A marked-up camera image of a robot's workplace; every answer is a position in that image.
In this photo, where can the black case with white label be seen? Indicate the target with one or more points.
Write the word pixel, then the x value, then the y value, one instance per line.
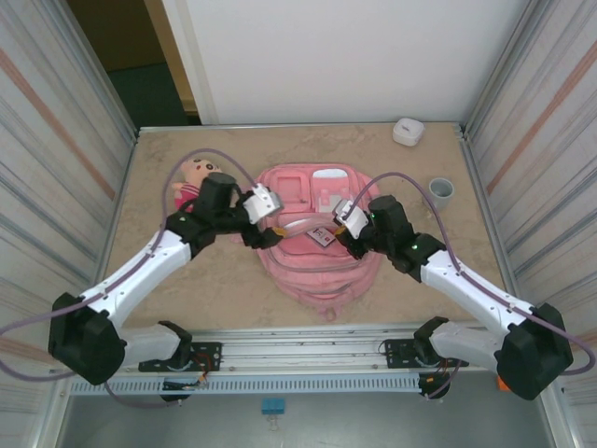
pixel 321 236

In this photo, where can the pink plush doll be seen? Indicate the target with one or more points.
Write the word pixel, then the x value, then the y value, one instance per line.
pixel 189 170

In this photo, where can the pink student backpack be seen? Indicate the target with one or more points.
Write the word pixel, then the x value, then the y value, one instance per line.
pixel 317 280

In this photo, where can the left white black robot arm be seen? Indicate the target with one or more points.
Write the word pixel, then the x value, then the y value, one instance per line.
pixel 140 275

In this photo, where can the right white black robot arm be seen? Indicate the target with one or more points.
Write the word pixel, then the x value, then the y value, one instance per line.
pixel 476 289

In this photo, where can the grey cup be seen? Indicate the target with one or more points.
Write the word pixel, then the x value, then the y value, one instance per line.
pixel 443 193

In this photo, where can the white square box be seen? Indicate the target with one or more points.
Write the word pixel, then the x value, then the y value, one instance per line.
pixel 408 131

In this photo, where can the aluminium table edge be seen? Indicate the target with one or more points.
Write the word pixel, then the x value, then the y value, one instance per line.
pixel 303 126

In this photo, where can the blue binder clip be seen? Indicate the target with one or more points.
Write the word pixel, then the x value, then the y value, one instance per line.
pixel 273 406

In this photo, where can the striped metal side panel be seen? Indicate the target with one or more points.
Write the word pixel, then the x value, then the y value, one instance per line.
pixel 550 186
pixel 46 186

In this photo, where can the orange block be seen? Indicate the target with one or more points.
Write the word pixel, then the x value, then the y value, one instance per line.
pixel 501 385

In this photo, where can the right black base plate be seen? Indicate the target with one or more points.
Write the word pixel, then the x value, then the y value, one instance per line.
pixel 394 350

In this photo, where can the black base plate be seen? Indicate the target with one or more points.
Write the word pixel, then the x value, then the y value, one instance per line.
pixel 212 350
pixel 394 350

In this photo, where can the aluminium rail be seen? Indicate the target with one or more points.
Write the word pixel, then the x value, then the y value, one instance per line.
pixel 303 347

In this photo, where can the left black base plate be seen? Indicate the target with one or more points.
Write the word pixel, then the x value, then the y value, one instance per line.
pixel 212 350

